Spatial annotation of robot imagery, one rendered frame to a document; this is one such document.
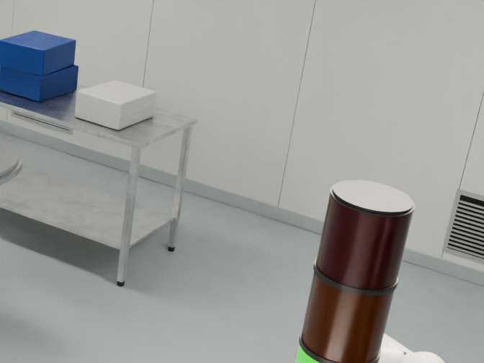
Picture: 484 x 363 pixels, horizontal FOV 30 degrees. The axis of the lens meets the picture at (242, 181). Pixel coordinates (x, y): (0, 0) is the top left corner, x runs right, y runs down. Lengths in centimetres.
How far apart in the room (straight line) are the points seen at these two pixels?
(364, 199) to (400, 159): 566
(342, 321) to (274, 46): 581
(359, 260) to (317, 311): 5
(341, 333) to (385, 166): 569
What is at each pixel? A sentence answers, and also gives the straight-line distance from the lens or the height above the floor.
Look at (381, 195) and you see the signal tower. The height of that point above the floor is 235.
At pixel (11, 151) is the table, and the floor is 93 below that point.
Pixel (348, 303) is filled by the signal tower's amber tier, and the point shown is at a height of 229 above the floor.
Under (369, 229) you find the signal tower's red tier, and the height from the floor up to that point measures 234.
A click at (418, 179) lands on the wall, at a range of 618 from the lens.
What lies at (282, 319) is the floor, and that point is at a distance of 528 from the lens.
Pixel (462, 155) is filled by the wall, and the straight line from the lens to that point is 607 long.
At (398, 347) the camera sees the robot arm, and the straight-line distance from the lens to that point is 143.
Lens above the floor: 253
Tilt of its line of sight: 21 degrees down
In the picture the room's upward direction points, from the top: 9 degrees clockwise
